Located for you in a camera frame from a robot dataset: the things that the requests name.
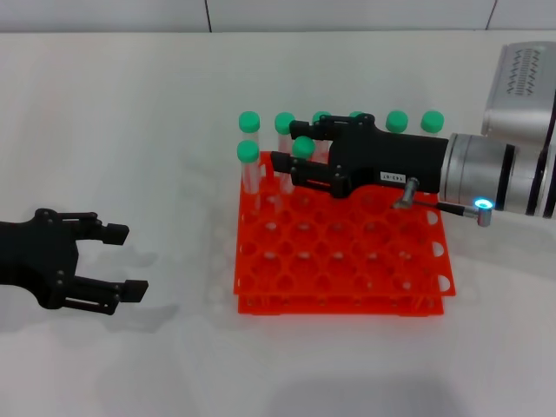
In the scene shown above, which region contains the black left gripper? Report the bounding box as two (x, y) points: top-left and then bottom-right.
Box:
(0, 208), (149, 316)

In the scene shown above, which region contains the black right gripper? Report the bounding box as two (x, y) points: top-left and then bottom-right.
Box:
(269, 113), (451, 201)

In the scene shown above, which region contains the orange test tube rack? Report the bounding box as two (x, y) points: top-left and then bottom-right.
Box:
(233, 149), (457, 316)

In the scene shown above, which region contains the silver vented wrist camera box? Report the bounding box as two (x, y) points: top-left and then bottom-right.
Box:
(480, 41), (556, 141)

